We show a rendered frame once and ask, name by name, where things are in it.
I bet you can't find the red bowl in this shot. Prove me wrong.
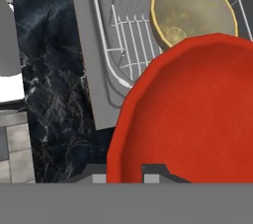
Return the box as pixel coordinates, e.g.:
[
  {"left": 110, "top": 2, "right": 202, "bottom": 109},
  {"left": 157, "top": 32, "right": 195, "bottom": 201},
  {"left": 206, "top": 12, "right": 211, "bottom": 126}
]
[{"left": 106, "top": 33, "right": 253, "bottom": 185}]

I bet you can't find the grey dish rack tray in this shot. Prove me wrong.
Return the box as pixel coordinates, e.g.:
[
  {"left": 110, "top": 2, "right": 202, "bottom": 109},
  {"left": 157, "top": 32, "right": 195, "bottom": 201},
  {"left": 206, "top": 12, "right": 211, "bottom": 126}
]
[{"left": 67, "top": 0, "right": 253, "bottom": 131}]

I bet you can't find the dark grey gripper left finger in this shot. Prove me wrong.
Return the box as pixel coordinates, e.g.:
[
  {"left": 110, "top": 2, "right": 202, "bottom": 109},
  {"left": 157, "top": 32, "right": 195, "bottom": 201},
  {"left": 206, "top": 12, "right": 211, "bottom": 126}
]
[{"left": 63, "top": 163, "right": 109, "bottom": 185}]

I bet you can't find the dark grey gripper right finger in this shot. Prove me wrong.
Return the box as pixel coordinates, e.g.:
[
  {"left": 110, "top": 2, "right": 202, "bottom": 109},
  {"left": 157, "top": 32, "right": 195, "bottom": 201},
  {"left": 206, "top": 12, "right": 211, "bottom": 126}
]
[{"left": 141, "top": 163, "right": 193, "bottom": 185}]

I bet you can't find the white wire dish rack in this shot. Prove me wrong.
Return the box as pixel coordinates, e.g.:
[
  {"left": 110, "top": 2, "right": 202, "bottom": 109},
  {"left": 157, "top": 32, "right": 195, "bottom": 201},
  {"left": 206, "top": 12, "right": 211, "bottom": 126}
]
[{"left": 86, "top": 0, "right": 253, "bottom": 90}]

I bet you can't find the yellow-rimmed olive bowl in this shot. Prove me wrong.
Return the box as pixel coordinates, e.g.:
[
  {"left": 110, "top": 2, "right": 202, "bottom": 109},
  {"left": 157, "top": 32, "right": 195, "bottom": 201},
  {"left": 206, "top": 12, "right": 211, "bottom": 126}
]
[{"left": 149, "top": 0, "right": 239, "bottom": 51}]

